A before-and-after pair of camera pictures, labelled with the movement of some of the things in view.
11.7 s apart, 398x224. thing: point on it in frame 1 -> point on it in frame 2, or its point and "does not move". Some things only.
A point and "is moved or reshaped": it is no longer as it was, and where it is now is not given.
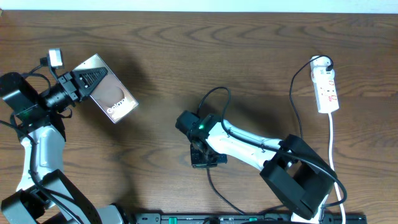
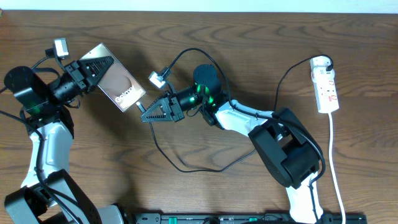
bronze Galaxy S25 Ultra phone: (111, 94) is moved or reshaped
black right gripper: (196, 162) -> (176, 114)
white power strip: (324, 86) does not move
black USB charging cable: (231, 205) -> (254, 150)
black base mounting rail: (249, 218) does not move
